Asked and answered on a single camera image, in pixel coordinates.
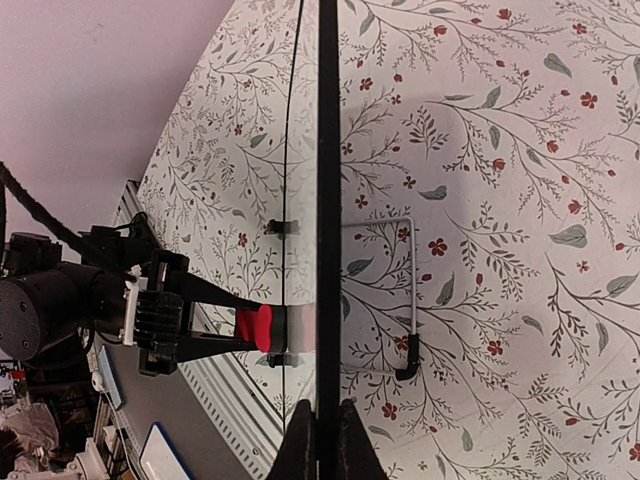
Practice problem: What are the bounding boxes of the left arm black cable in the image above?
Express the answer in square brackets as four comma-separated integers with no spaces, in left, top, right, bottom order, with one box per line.
[0,160,136,281]

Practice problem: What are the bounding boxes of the metal wire whiteboard stand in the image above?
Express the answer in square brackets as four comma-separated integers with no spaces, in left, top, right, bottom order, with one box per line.
[340,215,421,382]

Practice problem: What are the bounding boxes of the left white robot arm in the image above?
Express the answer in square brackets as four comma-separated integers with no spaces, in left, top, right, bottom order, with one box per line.
[1,224,282,376]

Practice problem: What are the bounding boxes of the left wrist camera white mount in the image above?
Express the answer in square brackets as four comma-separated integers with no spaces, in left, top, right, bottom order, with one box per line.
[120,265,148,346]

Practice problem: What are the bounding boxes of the red whiteboard eraser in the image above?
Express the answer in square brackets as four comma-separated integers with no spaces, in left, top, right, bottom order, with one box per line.
[234,304,288,353]

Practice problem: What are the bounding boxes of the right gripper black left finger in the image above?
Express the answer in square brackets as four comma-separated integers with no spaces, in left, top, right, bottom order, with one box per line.
[267,399,316,480]

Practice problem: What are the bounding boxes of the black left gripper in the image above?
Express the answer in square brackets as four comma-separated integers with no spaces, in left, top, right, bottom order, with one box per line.
[134,249,262,376]

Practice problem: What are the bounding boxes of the aluminium front rail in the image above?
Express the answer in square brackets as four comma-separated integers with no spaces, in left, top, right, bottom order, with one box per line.
[116,181,284,479]

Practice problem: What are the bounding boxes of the white whiteboard black frame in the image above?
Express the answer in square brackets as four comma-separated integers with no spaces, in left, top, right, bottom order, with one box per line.
[279,0,344,416]

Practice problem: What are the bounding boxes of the black whiteboard stand foot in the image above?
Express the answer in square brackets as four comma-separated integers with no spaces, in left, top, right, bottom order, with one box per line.
[266,219,300,236]

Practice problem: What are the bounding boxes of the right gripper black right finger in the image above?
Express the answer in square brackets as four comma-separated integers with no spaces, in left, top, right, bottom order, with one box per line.
[337,399,388,480]

